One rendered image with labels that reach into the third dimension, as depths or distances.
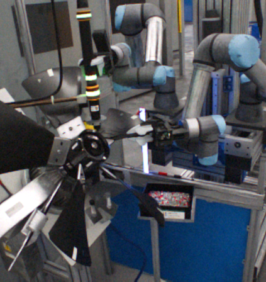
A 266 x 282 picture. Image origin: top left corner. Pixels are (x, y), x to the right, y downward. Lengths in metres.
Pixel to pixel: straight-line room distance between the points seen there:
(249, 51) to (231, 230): 0.82
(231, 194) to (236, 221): 0.16
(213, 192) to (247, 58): 0.60
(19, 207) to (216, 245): 1.02
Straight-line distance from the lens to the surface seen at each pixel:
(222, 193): 1.42
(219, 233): 1.59
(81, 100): 1.04
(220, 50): 1.21
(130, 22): 1.53
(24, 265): 1.37
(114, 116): 1.27
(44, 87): 1.14
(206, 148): 1.20
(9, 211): 0.95
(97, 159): 0.96
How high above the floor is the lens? 1.64
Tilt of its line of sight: 24 degrees down
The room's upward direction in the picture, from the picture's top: 5 degrees counter-clockwise
